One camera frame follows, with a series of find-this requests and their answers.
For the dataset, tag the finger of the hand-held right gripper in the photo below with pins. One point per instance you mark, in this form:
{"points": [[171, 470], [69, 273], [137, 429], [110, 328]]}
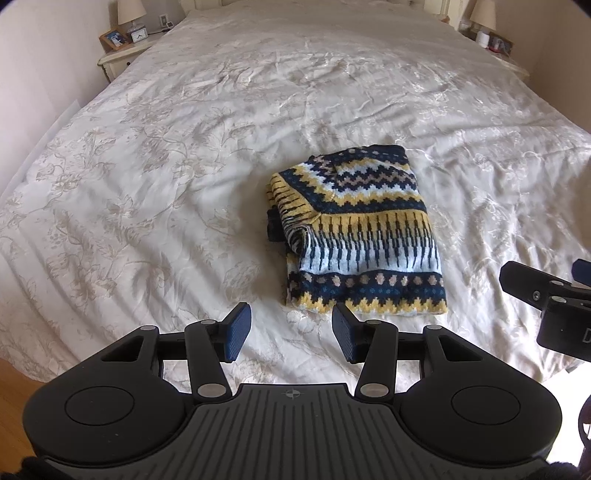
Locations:
{"points": [[526, 281], [582, 273]]}

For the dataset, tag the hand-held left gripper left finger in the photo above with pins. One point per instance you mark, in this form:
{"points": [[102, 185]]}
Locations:
{"points": [[238, 330]]}

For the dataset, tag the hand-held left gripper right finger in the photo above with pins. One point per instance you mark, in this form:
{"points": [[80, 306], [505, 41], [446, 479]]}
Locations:
{"points": [[346, 333]]}

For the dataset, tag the patterned knit sweater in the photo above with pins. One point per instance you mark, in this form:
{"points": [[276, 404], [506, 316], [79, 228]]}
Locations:
{"points": [[364, 240]]}

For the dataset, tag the bed with white embroidered bedspread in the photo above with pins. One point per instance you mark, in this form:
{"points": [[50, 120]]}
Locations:
{"points": [[184, 161]]}

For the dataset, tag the cream nightstand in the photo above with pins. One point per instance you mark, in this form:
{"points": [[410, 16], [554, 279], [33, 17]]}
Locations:
{"points": [[503, 60], [127, 57]]}

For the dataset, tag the white jar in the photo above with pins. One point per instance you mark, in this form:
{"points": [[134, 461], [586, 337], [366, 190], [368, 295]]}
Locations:
{"points": [[484, 38]]}

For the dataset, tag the white table lamp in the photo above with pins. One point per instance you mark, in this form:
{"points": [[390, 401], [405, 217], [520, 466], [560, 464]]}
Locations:
{"points": [[483, 14], [130, 14]]}

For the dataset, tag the small white alarm clock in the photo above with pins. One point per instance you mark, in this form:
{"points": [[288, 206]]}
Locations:
{"points": [[139, 35]]}

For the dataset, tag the small white device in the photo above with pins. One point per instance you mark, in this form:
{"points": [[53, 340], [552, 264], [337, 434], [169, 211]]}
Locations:
{"points": [[165, 21]]}

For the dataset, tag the dark picture frame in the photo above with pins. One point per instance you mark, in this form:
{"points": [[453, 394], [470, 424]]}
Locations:
{"points": [[501, 45]]}

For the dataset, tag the wooden photo frame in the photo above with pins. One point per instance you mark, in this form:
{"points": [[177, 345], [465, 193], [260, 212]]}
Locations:
{"points": [[115, 39]]}

